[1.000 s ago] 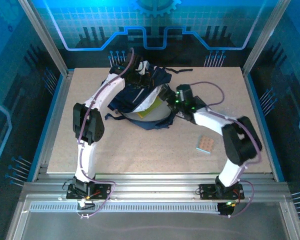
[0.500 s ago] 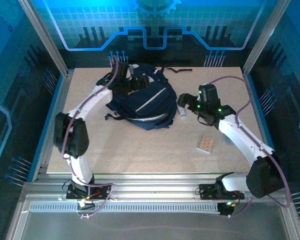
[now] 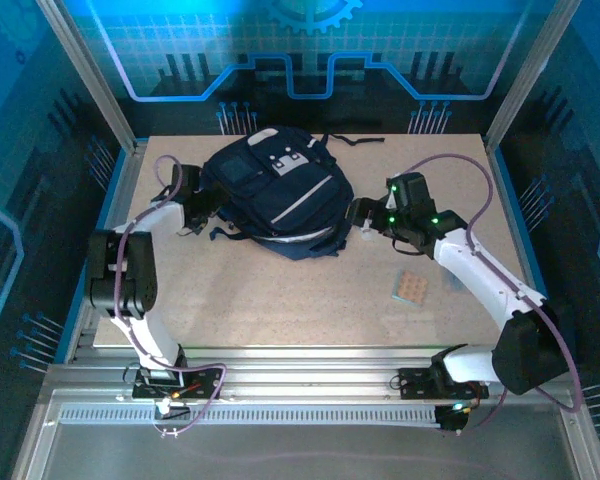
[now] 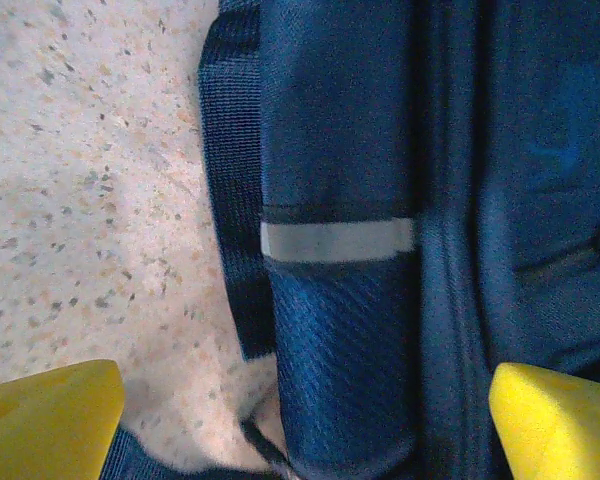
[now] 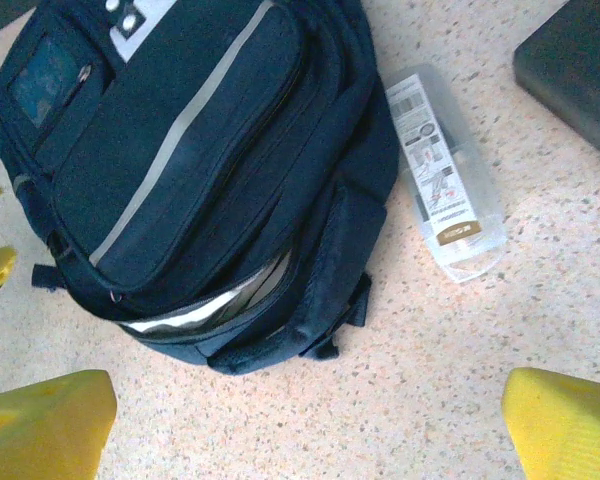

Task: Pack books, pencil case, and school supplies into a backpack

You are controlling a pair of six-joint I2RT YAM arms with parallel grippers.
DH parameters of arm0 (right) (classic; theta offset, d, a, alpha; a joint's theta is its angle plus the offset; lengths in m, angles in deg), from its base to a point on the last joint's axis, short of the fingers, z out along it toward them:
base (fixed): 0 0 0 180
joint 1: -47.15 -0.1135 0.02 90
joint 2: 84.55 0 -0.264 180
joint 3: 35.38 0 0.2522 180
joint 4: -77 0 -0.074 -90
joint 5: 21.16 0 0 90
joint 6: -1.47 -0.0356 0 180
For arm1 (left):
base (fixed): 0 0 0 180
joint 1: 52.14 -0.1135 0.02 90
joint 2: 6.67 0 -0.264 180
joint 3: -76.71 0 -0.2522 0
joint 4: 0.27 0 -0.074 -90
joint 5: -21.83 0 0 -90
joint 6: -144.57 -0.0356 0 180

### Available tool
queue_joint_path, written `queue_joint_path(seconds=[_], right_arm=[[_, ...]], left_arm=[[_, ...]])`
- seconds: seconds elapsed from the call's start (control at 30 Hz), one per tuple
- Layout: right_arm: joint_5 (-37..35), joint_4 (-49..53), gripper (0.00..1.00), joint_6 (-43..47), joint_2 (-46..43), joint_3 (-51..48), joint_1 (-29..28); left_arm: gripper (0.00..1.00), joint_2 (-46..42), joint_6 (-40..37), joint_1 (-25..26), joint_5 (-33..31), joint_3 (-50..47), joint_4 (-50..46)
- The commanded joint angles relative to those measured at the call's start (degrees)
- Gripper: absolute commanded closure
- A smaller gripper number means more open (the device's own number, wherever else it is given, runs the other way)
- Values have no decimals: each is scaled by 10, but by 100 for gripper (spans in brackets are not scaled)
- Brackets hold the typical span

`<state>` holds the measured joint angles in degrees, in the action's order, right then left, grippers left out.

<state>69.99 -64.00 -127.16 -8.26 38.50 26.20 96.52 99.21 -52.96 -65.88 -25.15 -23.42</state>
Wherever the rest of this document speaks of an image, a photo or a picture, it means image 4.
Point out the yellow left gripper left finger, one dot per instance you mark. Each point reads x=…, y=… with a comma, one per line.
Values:
x=45, y=425

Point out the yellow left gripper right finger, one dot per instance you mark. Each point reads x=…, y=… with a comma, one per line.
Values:
x=560, y=430

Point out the navy blue backpack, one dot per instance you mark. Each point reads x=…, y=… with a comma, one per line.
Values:
x=355, y=150

